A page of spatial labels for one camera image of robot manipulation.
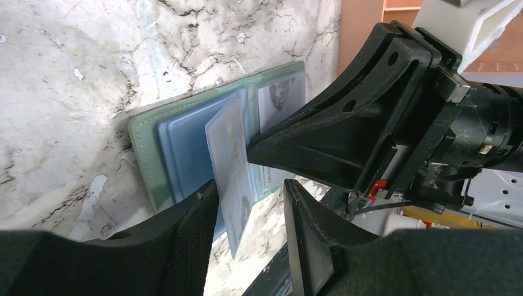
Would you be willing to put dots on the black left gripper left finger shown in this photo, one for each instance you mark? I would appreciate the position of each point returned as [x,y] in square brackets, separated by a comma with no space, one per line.
[167,254]

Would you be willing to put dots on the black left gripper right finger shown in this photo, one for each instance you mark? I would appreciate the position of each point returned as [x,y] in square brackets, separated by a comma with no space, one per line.
[330,256]

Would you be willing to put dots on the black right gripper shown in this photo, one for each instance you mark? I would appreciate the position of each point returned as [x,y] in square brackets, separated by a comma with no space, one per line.
[449,132]

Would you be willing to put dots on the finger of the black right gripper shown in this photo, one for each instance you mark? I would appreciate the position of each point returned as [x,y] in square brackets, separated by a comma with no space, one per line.
[335,139]

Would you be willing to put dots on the silver diamond card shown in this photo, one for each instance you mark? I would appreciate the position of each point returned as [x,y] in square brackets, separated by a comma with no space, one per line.
[279,98]

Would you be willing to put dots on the green card holder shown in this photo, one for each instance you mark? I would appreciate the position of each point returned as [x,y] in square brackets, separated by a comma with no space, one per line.
[170,141]

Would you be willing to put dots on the silver VIP card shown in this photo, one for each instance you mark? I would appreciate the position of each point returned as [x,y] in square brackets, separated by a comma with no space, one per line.
[227,148]

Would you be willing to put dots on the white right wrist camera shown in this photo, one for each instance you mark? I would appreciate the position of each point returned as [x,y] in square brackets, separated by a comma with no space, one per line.
[487,34]

